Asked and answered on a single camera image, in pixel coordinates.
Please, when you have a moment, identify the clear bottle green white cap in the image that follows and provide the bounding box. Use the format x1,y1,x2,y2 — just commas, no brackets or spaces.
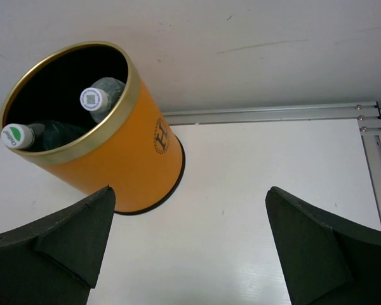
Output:
0,120,87,152

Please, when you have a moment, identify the aluminium rail frame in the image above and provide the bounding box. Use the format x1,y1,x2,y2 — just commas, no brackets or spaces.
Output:
0,101,381,233

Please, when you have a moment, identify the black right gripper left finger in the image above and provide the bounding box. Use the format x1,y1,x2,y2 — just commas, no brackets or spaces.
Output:
0,186,115,304

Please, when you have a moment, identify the orange bin with gold rim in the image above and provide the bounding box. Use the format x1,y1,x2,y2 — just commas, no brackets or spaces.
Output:
0,41,185,215

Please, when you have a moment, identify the clear bottle white QR cap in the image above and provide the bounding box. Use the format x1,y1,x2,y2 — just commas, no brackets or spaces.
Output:
80,77,126,123

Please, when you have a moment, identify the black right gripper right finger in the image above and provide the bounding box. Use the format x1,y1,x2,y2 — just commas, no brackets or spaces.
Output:
265,187,381,304

